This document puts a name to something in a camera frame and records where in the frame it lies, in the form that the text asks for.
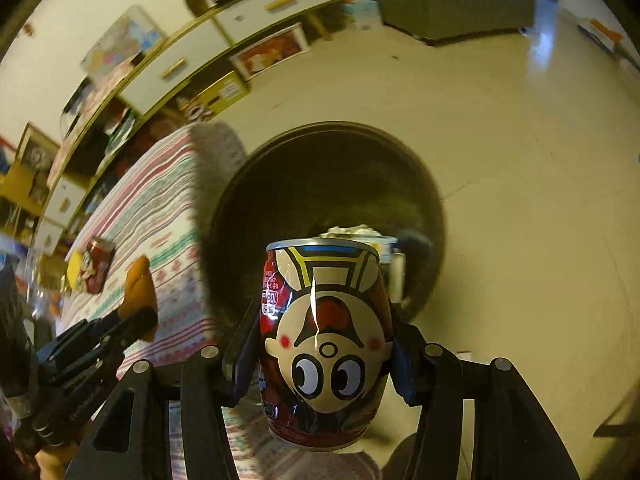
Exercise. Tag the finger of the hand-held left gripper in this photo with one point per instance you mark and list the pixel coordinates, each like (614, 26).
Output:
(85, 385)
(100, 335)

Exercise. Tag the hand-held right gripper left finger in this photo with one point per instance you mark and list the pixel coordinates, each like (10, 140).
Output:
(245, 355)

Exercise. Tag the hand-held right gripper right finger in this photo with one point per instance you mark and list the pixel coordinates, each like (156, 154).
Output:
(404, 367)

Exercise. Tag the yellow snack wrapper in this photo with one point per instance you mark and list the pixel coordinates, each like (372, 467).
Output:
(140, 285)

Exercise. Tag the red cartoon drink can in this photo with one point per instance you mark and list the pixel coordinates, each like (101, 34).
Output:
(325, 350)
(97, 265)

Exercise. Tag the white printed snack packet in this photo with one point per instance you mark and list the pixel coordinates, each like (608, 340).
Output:
(392, 275)

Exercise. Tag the dark brown round bin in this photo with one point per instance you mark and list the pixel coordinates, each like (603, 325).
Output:
(325, 185)

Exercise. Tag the person's left hand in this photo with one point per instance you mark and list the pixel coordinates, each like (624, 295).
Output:
(52, 467)

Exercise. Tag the yellow sponge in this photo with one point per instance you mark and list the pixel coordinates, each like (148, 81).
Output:
(74, 270)

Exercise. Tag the patterned tablecloth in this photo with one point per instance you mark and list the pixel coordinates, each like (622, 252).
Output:
(150, 220)

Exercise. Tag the yellow shelf unit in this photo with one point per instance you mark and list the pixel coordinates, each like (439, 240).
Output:
(20, 180)

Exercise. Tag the yellow cardboard box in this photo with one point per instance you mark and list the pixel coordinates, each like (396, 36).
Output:
(217, 95)

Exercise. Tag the colourful picture board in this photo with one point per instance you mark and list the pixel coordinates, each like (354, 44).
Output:
(122, 42)

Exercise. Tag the red picture box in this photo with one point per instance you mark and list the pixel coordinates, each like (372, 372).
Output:
(270, 52)

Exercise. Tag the white yellow drawer cabinet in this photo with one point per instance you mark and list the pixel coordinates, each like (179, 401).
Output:
(270, 15)

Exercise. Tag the stack of pale boxes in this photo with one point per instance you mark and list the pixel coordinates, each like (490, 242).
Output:
(357, 5)

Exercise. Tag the dark grey cabinet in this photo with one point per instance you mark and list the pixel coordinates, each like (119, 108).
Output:
(460, 0)

